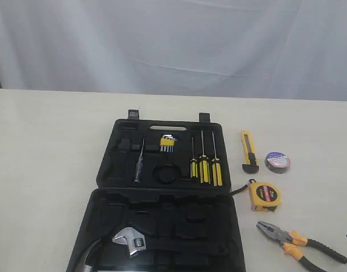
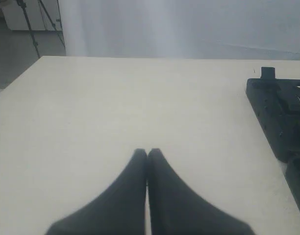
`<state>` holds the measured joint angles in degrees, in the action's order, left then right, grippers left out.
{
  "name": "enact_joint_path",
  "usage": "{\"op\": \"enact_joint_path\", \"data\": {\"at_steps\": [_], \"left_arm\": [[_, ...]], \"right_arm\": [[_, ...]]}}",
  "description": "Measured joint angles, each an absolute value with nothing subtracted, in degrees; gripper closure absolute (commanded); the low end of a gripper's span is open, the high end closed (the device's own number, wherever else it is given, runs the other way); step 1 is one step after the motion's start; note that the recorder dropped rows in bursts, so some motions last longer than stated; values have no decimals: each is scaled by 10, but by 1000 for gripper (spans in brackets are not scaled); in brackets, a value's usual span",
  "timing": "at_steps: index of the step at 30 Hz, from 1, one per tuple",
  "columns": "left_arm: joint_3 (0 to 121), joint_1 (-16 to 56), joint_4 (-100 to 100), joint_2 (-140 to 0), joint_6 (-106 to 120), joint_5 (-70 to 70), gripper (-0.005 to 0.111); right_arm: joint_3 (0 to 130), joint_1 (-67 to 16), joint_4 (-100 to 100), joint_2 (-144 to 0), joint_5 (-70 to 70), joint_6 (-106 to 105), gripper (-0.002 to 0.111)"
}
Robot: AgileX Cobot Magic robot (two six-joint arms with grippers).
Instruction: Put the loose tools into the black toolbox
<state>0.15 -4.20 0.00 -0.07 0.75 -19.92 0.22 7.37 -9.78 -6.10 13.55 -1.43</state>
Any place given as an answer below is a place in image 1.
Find yellow utility knife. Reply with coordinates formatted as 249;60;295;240
241;130;259;174

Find black electrical tape roll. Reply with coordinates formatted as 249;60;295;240
265;152;291;174

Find yellow tape measure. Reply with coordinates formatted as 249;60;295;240
228;178;283;212

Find black plastic tool case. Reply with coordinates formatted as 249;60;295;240
67;109;246;271

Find yellow hex key set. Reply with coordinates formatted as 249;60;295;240
160;134;177;153

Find left yellow black screwdriver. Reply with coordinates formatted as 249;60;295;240
190;137;198;179

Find yellow black screwdriver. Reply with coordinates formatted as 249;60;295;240
190;137;198;179
199;130;210;184
211;131;223;186

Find middle yellow black screwdriver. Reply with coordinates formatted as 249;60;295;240
199;130;210;184

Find right yellow black screwdriver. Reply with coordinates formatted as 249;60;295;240
211;131;223;186

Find silver adjustable wrench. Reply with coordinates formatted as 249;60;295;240
111;227;229;259

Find steel claw hammer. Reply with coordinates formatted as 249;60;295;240
79;238;104;272

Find orange handled combination pliers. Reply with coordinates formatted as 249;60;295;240
256;221;347;272

